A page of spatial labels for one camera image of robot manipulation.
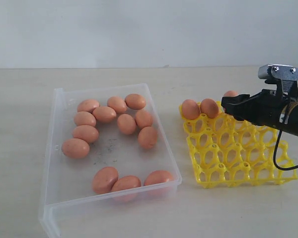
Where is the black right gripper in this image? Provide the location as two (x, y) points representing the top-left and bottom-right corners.
(221, 89), (292, 129)

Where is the yellow plastic egg tray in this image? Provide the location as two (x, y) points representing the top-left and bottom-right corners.
(183, 110), (298, 188)

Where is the clear plastic tray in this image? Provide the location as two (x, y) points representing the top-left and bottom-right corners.
(39, 83), (182, 238)

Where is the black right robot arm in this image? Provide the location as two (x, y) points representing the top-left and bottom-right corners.
(221, 89), (298, 136)

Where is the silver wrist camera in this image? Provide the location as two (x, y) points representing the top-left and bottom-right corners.
(257, 63), (298, 100)

